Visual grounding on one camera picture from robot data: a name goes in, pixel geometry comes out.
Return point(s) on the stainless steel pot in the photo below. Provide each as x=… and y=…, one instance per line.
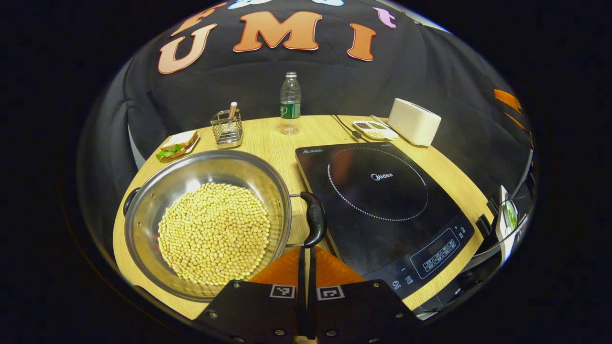
x=191, y=172

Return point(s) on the white curved object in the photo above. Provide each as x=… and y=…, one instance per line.
x=508, y=215

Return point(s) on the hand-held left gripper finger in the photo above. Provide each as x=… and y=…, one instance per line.
x=311, y=310
x=301, y=310

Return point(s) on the clear plastic water bottle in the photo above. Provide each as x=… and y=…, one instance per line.
x=290, y=110

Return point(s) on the white toaster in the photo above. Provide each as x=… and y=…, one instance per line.
x=413, y=122

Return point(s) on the pink tipped stick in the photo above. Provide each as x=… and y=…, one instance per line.
x=233, y=110

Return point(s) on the black backdrop cloth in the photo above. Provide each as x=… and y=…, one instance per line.
x=334, y=81

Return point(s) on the pile of yellow soybeans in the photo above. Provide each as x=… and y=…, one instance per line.
x=215, y=234

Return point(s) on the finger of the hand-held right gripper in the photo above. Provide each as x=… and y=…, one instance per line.
x=509, y=100
x=519, y=122

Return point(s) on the white compartment dish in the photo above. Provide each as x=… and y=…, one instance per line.
x=375, y=130

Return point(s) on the black induction cooktop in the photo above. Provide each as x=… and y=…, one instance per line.
x=377, y=229

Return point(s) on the sandwich on plate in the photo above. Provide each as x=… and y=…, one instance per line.
x=179, y=143

